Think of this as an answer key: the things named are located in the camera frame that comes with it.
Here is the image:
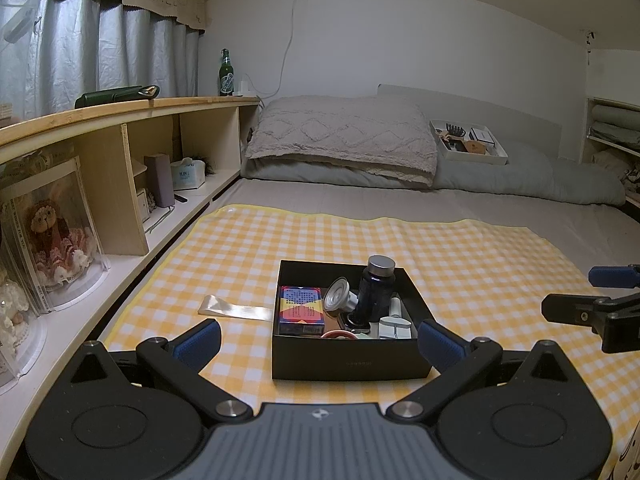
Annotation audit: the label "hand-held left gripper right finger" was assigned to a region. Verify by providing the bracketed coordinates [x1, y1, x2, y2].
[390, 320, 573, 418]

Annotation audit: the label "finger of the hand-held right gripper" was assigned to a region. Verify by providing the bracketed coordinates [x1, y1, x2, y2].
[541, 292, 640, 354]
[588, 265, 640, 289]

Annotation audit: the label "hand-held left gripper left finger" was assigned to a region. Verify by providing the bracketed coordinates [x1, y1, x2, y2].
[67, 320, 253, 420]

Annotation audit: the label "white watch band tool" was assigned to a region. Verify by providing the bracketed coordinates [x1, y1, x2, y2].
[378, 316, 413, 341]

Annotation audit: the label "dark blue pill bottle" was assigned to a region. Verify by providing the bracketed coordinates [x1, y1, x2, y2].
[357, 255, 397, 323]

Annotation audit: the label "smartwatch without strap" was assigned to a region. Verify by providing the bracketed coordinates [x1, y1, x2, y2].
[340, 312, 373, 333]

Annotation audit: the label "black cardboard box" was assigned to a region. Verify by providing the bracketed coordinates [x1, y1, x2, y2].
[271, 260, 435, 381]

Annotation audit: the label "colourful playing card box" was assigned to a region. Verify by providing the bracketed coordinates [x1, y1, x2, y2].
[277, 286, 325, 337]

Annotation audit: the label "white satin ribbon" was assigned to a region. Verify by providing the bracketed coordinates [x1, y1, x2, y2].
[197, 294, 273, 322]

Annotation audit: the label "yellow checkered mat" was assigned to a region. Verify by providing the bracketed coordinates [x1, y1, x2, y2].
[102, 204, 640, 480]

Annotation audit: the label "small white drawer box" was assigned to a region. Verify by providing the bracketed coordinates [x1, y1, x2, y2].
[135, 187, 153, 223]

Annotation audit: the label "folded green bedding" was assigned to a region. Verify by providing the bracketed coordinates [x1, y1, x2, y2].
[590, 105, 640, 146]

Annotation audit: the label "white side shelf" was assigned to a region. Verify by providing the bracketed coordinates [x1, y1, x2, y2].
[580, 96, 640, 208]

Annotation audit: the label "purple book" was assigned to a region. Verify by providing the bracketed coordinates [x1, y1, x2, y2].
[144, 154, 176, 208]

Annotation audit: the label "tissue box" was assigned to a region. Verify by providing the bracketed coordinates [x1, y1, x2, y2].
[170, 157, 207, 190]

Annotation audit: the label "boxed doll with lace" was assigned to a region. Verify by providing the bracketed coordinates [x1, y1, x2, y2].
[0, 155, 112, 311]

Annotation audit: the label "wooden shelf unit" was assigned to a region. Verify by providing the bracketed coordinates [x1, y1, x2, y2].
[0, 96, 261, 461]

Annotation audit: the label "white tray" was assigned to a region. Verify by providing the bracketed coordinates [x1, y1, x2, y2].
[429, 119, 509, 166]

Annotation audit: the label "boxed white doll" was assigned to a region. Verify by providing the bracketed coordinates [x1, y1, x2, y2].
[0, 270, 51, 391]

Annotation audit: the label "grey textured pillow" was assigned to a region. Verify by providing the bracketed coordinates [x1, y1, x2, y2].
[244, 95, 440, 186]

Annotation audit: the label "green beer bottle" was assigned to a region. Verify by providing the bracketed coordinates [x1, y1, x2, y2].
[218, 49, 235, 97]

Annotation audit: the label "grey curtain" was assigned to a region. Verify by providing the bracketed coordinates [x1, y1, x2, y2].
[0, 0, 201, 121]

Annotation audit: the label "clear plastic hanger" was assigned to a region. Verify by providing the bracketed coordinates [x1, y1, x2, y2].
[0, 0, 56, 46]

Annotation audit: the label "white cable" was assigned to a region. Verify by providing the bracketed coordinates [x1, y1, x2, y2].
[257, 0, 303, 98]

